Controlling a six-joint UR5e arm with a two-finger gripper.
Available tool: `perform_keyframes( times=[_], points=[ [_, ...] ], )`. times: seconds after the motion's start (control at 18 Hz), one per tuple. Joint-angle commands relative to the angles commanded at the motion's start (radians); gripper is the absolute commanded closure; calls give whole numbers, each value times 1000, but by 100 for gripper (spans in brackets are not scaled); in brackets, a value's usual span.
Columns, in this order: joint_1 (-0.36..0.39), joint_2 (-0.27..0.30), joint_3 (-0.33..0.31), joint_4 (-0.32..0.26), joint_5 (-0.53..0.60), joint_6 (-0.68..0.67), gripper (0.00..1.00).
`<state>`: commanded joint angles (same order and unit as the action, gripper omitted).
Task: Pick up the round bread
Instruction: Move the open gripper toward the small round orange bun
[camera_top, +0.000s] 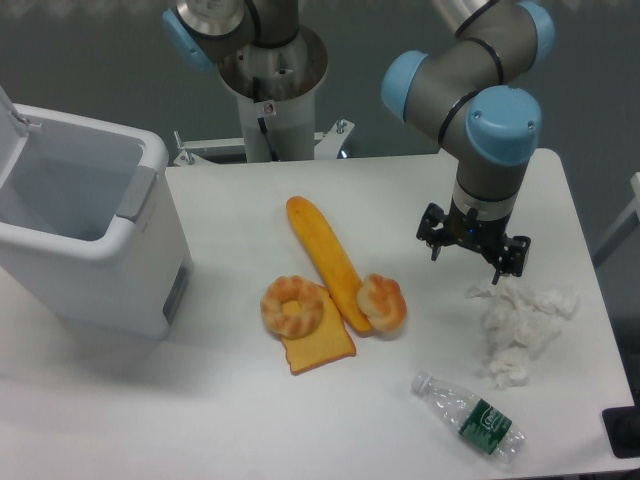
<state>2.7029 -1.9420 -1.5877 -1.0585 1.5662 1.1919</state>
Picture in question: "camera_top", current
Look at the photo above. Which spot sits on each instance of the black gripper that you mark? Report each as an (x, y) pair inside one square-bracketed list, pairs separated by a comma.
[(478, 226)]

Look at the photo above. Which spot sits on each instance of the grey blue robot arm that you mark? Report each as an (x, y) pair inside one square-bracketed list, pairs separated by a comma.
[(462, 100)]

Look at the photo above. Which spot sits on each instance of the small round knotted bread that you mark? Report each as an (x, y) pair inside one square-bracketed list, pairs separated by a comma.
[(381, 301)]

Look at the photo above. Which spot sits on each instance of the crumpled white tissue paper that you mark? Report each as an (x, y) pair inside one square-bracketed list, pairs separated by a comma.
[(519, 323)]

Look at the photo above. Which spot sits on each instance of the long orange baguette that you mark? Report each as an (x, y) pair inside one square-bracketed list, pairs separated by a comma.
[(330, 260)]

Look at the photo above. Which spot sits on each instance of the orange toast slice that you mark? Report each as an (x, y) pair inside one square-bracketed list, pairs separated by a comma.
[(328, 343)]

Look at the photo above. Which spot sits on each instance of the clear plastic water bottle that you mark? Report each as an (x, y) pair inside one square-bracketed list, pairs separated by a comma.
[(476, 421)]

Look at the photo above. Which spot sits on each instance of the black device at table edge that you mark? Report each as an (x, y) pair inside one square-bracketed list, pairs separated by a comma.
[(622, 427)]

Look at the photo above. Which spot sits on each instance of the white open trash bin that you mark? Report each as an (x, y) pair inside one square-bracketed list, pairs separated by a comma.
[(88, 222)]

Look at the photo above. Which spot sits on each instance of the white frame at right edge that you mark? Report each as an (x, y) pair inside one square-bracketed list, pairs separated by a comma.
[(620, 229)]

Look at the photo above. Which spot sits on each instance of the ring shaped twisted bread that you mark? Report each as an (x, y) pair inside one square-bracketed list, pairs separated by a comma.
[(292, 307)]

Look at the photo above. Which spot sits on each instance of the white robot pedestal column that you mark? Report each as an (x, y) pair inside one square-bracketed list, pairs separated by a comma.
[(275, 92)]

